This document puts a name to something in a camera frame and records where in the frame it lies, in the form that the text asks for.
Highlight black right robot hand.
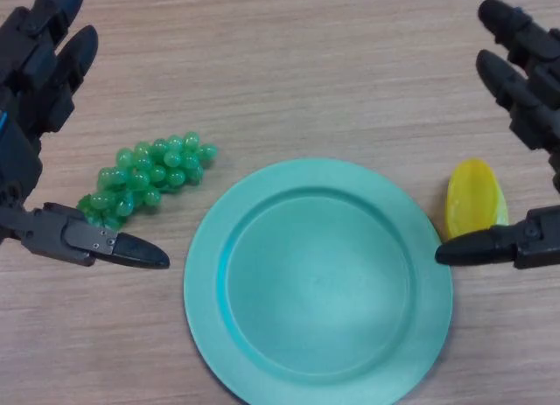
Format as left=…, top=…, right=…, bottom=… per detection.
left=435, top=0, right=560, bottom=270

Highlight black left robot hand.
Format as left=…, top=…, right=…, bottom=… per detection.
left=0, top=0, right=171, bottom=271

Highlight green grape bunch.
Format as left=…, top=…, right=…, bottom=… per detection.
left=76, top=130, right=219, bottom=230

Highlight green round plate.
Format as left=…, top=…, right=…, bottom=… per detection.
left=183, top=158, right=454, bottom=405

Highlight yellow starfruit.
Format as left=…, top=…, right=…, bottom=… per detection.
left=444, top=157, right=510, bottom=242

